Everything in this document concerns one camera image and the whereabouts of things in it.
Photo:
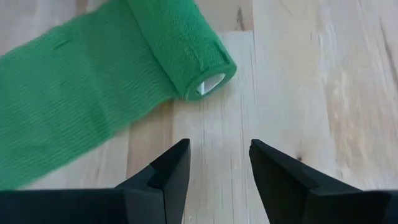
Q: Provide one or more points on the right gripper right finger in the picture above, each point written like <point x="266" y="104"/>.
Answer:
<point x="280" y="186"/>

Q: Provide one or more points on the dark green elastic bandage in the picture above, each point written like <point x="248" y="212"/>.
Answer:
<point x="93" y="87"/>

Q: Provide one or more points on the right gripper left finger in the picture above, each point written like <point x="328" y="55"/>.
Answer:
<point x="168" y="180"/>

